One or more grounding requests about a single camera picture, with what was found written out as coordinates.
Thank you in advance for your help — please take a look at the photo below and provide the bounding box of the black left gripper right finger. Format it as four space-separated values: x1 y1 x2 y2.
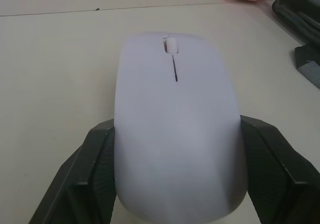
239 114 320 224

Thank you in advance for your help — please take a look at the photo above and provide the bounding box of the white computer mouse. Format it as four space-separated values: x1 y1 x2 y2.
114 31 249 223

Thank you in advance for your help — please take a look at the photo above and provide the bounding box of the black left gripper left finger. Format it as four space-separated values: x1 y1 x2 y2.
27 118 118 224

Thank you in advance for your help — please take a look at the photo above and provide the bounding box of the dark grey laptop bag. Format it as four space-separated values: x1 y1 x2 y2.
271 0 320 89

